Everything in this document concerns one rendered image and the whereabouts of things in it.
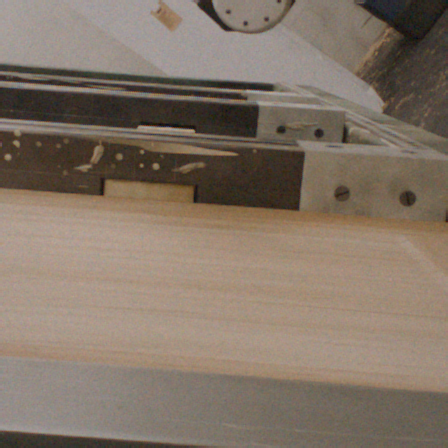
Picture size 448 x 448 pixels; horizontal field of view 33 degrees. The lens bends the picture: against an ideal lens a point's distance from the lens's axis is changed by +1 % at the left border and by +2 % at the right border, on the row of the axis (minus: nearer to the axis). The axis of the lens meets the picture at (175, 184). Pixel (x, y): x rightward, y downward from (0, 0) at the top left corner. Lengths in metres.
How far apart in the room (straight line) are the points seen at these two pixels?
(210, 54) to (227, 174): 3.82
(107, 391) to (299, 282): 0.23
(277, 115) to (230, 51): 3.36
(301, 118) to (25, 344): 0.80
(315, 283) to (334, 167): 0.20
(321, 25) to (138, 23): 1.83
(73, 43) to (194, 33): 1.79
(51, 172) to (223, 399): 0.42
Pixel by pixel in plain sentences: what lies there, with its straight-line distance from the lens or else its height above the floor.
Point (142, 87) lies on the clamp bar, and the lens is 1.32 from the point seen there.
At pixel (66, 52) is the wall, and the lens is 6.05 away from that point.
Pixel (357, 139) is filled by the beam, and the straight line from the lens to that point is 1.04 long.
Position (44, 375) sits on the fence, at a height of 1.14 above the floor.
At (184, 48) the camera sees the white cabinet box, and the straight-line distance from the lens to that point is 4.46.
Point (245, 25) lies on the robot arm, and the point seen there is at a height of 1.12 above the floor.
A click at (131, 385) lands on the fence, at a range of 0.26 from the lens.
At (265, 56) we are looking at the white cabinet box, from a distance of 4.44.
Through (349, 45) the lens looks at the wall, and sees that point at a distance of 5.89.
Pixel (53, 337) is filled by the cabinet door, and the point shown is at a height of 1.14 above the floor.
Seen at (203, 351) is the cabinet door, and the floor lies 1.07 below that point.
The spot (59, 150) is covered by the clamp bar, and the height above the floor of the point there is 1.20.
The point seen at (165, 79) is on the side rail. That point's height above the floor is 1.16.
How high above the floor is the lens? 1.16
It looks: 5 degrees down
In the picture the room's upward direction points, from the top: 56 degrees counter-clockwise
